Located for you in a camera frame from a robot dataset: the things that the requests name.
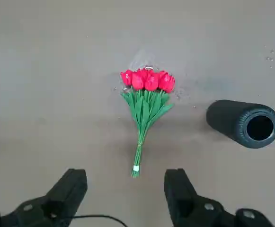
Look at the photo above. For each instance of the red tulip bouquet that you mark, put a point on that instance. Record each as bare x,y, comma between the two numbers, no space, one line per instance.
142,80

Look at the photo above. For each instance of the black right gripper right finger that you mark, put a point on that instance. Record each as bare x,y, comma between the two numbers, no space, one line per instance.
182,196

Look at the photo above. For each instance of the black ribbed vase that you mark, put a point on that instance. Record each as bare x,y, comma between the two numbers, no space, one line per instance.
222,118

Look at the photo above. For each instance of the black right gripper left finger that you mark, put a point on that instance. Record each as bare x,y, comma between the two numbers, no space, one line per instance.
64,189

